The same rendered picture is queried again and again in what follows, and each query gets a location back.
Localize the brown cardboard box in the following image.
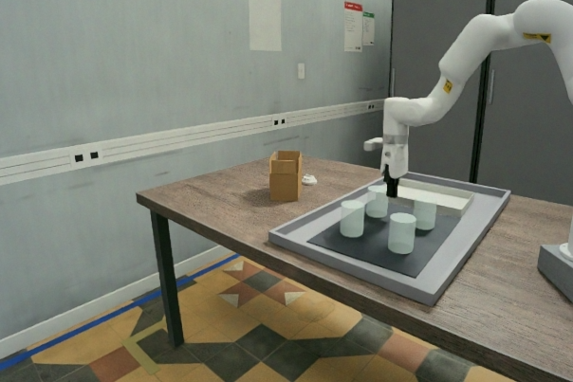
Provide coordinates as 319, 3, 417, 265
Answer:
269, 151, 302, 201

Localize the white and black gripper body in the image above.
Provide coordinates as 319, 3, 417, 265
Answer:
380, 143, 408, 179

